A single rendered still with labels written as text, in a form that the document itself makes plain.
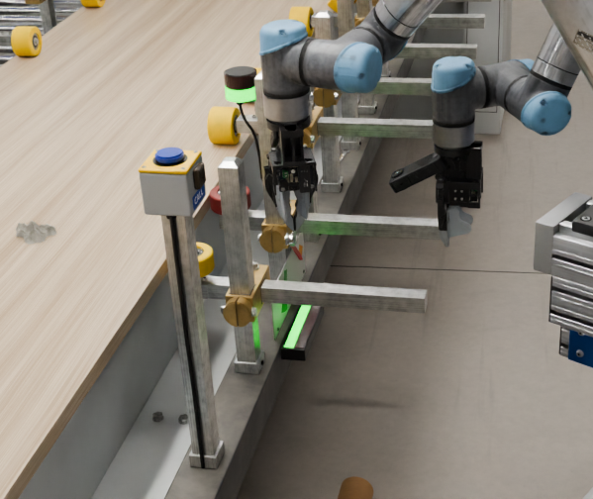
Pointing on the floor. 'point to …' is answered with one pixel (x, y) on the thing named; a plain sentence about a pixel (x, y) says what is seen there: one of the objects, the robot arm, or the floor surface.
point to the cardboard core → (355, 489)
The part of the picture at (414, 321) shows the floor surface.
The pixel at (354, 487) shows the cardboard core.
